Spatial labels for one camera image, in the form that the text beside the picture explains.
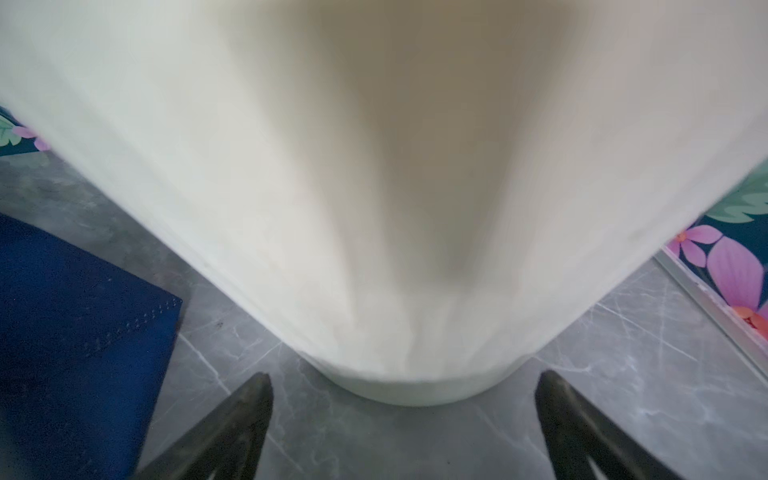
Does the white trash bin green liner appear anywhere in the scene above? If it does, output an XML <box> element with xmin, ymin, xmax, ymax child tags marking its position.
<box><xmin>1</xmin><ymin>1</ymin><xmax>767</xmax><ymax>406</ymax></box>

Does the middle right blue white bag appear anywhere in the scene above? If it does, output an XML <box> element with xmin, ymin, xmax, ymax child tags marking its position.
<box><xmin>1</xmin><ymin>216</ymin><xmax>182</xmax><ymax>479</ymax></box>

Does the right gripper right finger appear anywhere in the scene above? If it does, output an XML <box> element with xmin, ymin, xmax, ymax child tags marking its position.
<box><xmin>535</xmin><ymin>370</ymin><xmax>680</xmax><ymax>479</ymax></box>

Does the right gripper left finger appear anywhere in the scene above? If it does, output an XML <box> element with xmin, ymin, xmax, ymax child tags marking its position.
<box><xmin>133</xmin><ymin>373</ymin><xmax>274</xmax><ymax>480</ymax></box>

